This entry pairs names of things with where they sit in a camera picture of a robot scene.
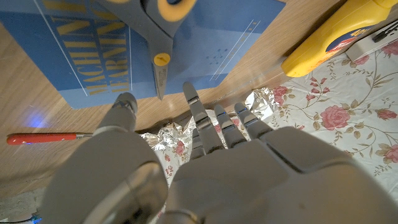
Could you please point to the white power strip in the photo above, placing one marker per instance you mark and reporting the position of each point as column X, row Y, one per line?
column 367, row 46

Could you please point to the yellow mustard bottle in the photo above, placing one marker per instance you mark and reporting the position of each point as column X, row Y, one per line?
column 326, row 43

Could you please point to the floral backdrop cloth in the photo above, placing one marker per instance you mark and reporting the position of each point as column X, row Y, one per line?
column 335, row 109

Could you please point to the blue notebook with gold lettering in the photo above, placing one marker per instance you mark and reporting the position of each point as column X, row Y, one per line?
column 217, row 40

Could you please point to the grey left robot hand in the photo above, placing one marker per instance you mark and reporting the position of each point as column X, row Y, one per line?
column 248, row 183

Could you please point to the aluminum foil sheet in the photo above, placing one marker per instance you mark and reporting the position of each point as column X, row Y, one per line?
column 164, row 137

